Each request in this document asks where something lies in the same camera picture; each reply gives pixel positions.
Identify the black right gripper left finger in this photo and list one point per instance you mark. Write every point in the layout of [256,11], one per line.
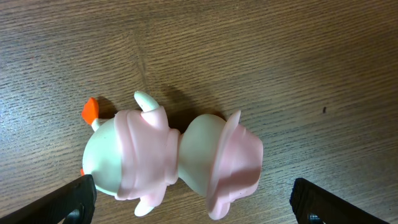
[73,203]

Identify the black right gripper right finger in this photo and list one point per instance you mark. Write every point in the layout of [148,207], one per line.
[313,204]

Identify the white pink duck figurine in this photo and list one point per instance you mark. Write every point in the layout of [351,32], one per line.
[137,155]

